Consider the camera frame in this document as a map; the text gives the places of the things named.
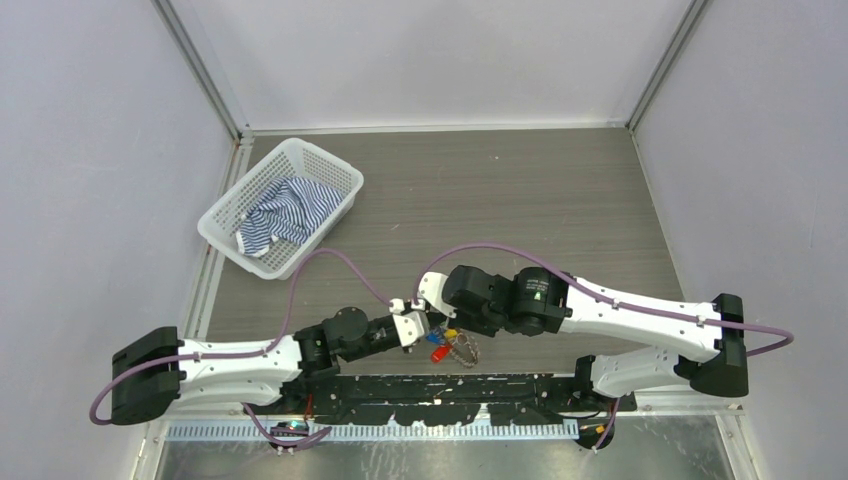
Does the red key tag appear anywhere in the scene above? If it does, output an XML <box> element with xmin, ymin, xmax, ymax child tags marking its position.
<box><xmin>430</xmin><ymin>344</ymin><xmax>452</xmax><ymax>364</ymax></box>

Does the large metal keyring disc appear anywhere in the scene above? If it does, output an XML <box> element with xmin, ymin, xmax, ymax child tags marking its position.
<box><xmin>449</xmin><ymin>330</ymin><xmax>480</xmax><ymax>369</ymax></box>

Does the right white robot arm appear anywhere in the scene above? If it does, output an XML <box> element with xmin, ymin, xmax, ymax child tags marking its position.
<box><xmin>418</xmin><ymin>265</ymin><xmax>749</xmax><ymax>411</ymax></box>

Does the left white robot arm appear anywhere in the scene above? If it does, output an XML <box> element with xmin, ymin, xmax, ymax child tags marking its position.
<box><xmin>107</xmin><ymin>306</ymin><xmax>445</xmax><ymax>425</ymax></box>

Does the blue white striped cloth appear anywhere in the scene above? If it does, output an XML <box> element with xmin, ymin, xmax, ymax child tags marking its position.
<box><xmin>235</xmin><ymin>177</ymin><xmax>344</xmax><ymax>258</ymax></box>

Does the white plastic mesh basket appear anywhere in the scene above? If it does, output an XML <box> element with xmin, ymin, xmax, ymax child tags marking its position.
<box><xmin>197</xmin><ymin>138</ymin><xmax>364</xmax><ymax>280</ymax></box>

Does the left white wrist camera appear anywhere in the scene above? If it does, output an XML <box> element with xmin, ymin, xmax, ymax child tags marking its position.
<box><xmin>389</xmin><ymin>298</ymin><xmax>431</xmax><ymax>349</ymax></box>

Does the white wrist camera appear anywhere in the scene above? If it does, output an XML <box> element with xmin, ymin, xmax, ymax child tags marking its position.
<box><xmin>389</xmin><ymin>298</ymin><xmax>431</xmax><ymax>349</ymax></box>
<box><xmin>411</xmin><ymin>272</ymin><xmax>456</xmax><ymax>319</ymax></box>

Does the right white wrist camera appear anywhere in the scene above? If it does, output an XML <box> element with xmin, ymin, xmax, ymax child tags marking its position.
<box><xmin>411</xmin><ymin>272</ymin><xmax>456</xmax><ymax>319</ymax></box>

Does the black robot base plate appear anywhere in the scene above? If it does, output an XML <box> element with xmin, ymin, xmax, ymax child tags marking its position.
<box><xmin>243</xmin><ymin>374</ymin><xmax>637</xmax><ymax>427</ymax></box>

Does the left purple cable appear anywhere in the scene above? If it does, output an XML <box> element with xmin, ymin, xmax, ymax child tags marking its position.
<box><xmin>88</xmin><ymin>248</ymin><xmax>409</xmax><ymax>452</ymax></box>

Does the purple cable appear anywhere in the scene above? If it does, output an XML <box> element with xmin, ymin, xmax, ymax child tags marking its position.
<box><xmin>88</xmin><ymin>248</ymin><xmax>409</xmax><ymax>452</ymax></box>
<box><xmin>411</xmin><ymin>241</ymin><xmax>795</xmax><ymax>359</ymax></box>

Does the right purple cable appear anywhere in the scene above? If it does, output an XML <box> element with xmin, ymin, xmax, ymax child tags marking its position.
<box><xmin>411</xmin><ymin>241</ymin><xmax>795</xmax><ymax>359</ymax></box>

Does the white slotted cable duct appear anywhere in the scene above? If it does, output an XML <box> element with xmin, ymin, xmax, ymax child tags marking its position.
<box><xmin>164</xmin><ymin>419</ymin><xmax>579</xmax><ymax>442</ymax></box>

